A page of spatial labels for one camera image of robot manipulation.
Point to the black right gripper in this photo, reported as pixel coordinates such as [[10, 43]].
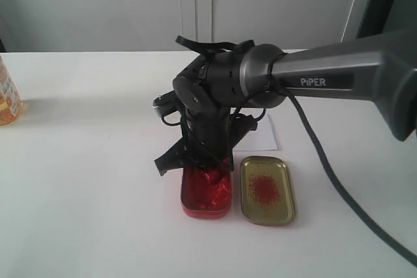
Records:
[[206, 142]]

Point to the red stamp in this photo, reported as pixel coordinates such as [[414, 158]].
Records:
[[213, 175]]

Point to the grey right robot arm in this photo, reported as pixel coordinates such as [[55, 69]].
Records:
[[225, 78]]

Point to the red ink paste tin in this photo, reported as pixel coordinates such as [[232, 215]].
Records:
[[202, 201]]

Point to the white paper sheet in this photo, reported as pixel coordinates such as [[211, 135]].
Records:
[[262, 139]]

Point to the gold tin lid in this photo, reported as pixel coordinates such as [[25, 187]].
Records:
[[266, 191]]

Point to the orange translucent bottle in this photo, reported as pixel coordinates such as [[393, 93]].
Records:
[[11, 103]]

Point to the white cabinet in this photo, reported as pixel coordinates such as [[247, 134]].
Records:
[[152, 25]]

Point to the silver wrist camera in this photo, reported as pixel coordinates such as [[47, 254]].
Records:
[[166, 104]]

